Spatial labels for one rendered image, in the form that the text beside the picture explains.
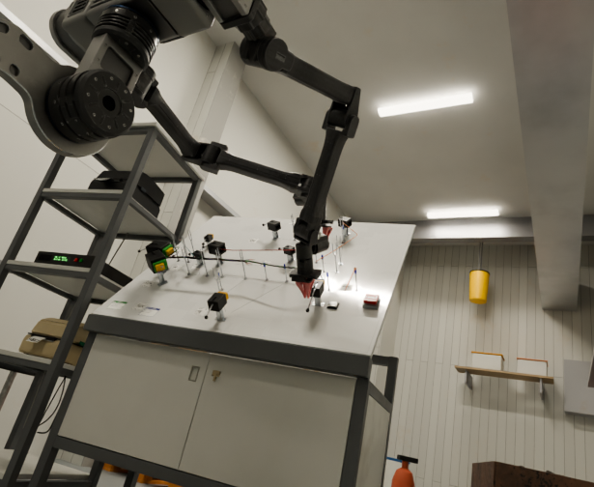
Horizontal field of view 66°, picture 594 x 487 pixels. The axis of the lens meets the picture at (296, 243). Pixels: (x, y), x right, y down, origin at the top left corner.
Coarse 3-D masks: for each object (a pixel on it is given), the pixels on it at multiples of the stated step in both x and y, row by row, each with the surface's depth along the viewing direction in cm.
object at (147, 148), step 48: (144, 144) 225; (48, 192) 232; (96, 192) 221; (192, 192) 263; (96, 240) 270; (144, 240) 261; (0, 288) 216; (48, 288) 241; (96, 288) 226; (48, 384) 180; (0, 480) 168; (48, 480) 185; (96, 480) 206
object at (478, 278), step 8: (472, 272) 847; (480, 272) 838; (488, 272) 842; (472, 280) 841; (480, 280) 833; (488, 280) 839; (472, 288) 835; (480, 288) 828; (472, 296) 829; (480, 296) 822
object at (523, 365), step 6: (522, 360) 743; (528, 360) 738; (534, 360) 735; (540, 360) 730; (546, 360) 726; (522, 366) 739; (528, 366) 734; (534, 366) 731; (540, 366) 727; (546, 366) 724; (522, 372) 735; (528, 372) 731; (534, 372) 727; (540, 372) 724; (546, 372) 720
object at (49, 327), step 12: (48, 324) 202; (60, 324) 202; (84, 324) 205; (48, 336) 197; (60, 336) 196; (84, 336) 205; (24, 348) 196; (36, 348) 194; (48, 348) 193; (72, 348) 199; (72, 360) 199
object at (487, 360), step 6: (474, 354) 778; (480, 354) 774; (486, 354) 772; (492, 354) 765; (498, 354) 760; (474, 360) 774; (480, 360) 769; (486, 360) 765; (492, 360) 761; (498, 360) 757; (504, 360) 787; (474, 366) 770; (480, 366) 765; (486, 366) 761; (492, 366) 757; (498, 366) 753
